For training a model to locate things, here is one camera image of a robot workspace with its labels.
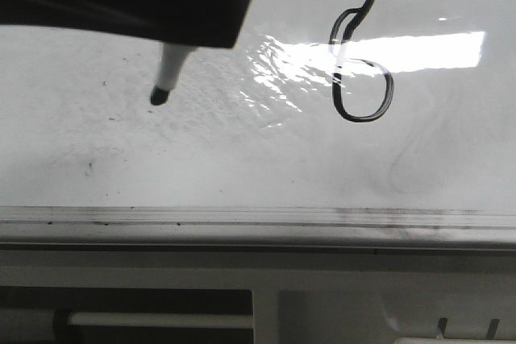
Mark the white black-tipped whiteboard marker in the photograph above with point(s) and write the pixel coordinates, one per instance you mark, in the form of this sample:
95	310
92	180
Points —
173	56

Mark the white plastic robot base housing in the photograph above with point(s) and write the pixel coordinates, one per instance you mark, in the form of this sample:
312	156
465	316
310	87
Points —
256	297

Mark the white glossy whiteboard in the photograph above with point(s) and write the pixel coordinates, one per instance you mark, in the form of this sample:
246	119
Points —
396	104

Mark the grey aluminium whiteboard frame rail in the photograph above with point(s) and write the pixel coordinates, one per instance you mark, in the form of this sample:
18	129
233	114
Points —
260	227

